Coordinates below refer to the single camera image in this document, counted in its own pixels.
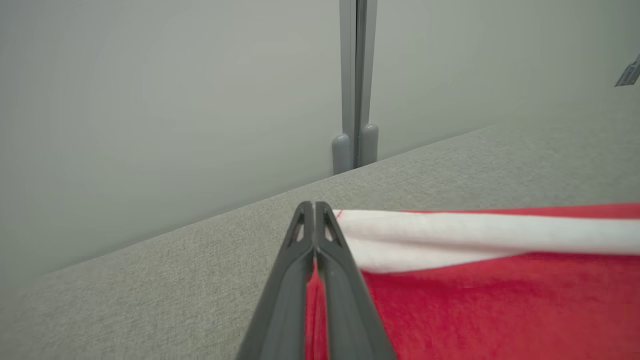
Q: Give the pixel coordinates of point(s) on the silver wheeled stand base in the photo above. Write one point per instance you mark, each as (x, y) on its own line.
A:
(631, 72)

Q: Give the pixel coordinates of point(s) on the grey partition post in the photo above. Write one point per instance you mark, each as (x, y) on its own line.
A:
(356, 60)

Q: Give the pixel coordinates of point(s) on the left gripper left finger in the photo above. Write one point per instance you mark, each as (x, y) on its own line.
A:
(285, 310)

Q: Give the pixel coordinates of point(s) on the red shorts with white stripe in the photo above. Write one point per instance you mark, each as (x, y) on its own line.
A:
(500, 310)

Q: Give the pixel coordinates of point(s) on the grey cylindrical post bumper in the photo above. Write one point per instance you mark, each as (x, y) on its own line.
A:
(370, 145)
(341, 155)

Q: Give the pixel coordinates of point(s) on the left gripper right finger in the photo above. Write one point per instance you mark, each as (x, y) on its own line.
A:
(345, 310)

